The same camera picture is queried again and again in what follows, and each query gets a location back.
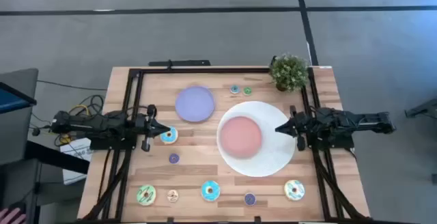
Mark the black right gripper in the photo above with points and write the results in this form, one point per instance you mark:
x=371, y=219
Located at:
x=303, y=126

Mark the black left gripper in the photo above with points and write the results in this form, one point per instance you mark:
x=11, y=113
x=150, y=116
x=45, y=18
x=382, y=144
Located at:
x=147, y=126

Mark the large blue iced donut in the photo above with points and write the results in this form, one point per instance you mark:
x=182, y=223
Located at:
x=205, y=193
x=171, y=138

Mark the small purple sprinkled donut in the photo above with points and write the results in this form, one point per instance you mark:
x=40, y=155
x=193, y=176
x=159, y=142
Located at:
x=247, y=201
x=171, y=156

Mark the small green iced donut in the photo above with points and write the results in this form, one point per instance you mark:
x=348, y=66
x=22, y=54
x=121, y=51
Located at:
x=245, y=89

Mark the small teal iced donut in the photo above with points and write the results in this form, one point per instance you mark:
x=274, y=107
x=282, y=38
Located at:
x=232, y=87

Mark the small white drizzled donut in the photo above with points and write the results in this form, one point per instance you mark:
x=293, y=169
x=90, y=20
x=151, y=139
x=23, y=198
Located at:
x=170, y=198

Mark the large green iced donut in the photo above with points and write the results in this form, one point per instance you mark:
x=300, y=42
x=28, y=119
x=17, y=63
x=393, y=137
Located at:
x=141, y=196

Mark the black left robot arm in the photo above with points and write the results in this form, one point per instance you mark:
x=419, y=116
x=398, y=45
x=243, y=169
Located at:
x=88, y=125

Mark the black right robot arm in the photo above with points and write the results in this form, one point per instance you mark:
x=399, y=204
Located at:
x=358, y=119

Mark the white round woven placemat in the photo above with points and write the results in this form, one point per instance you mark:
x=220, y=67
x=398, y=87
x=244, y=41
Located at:
x=269, y=162

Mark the purple round plate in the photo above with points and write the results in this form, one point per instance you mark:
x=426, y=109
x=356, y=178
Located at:
x=194, y=104

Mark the pink round plate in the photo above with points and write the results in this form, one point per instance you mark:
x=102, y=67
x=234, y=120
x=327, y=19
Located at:
x=240, y=137

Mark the green potted plant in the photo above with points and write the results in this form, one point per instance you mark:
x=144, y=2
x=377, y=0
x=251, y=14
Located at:
x=289, y=72

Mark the large white teal-drizzled donut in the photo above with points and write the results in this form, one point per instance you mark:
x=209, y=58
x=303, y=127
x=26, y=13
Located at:
x=289, y=193

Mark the white paper box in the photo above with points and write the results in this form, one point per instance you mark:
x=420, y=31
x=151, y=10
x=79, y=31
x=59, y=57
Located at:
x=75, y=176

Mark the black metal beam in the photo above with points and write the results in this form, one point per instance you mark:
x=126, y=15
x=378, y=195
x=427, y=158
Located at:
x=54, y=156

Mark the black stand leg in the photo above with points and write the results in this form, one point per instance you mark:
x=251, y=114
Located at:
x=423, y=108

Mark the computer monitor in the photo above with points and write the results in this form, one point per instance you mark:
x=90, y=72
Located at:
x=15, y=98

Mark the person's hand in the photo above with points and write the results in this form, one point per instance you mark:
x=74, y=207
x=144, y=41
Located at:
x=10, y=216

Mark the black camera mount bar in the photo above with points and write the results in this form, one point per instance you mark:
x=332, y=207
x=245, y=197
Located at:
x=179, y=63

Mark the black metal table frame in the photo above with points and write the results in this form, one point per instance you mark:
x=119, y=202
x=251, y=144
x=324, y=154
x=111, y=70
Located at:
x=222, y=70

